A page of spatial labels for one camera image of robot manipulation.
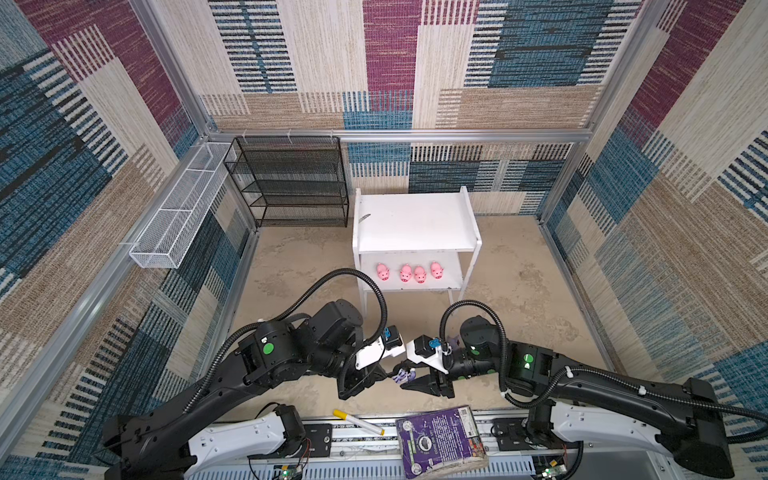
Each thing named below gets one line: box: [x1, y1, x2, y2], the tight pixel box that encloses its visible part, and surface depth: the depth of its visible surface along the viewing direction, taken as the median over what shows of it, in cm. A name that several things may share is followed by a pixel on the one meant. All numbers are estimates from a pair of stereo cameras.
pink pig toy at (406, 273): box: [400, 264, 413, 283], surface depth 85 cm
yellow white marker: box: [333, 409, 385, 436], surface depth 78 cm
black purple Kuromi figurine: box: [392, 368, 417, 384], surface depth 61 cm
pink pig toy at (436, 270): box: [430, 261, 444, 280], surface depth 86 cm
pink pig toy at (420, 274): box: [414, 266, 427, 284], surface depth 85 cm
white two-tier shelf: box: [352, 186, 483, 321], surface depth 79 cm
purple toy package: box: [395, 405, 489, 480], surface depth 72 cm
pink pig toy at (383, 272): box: [376, 263, 390, 281], surface depth 85 cm
